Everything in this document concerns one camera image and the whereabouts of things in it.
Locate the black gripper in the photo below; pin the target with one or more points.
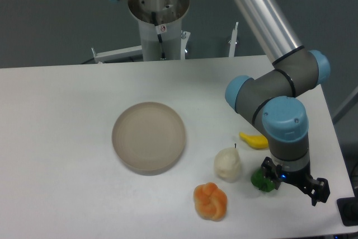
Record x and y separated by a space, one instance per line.
317 189

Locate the yellow toy banana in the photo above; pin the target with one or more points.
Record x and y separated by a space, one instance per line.
255 141

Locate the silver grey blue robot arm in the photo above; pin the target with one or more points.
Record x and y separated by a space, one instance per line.
270 103

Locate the green toy bell pepper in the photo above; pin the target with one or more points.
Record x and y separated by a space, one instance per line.
262 183

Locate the black device at table edge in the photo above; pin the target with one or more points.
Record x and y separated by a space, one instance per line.
348 211

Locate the white toy pear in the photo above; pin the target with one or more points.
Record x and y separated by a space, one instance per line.
227 164

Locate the orange knotted bread roll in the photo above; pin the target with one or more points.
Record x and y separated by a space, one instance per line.
210 201

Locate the grey metal stand leg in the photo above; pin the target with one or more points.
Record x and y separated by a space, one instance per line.
348 103

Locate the beige round plate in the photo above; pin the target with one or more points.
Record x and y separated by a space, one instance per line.
149 138

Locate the white right frame post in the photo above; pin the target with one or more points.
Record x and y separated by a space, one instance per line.
233 40

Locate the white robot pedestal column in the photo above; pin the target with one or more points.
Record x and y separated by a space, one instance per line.
160 27

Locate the white left frame bracket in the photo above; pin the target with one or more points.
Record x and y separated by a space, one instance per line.
118 55

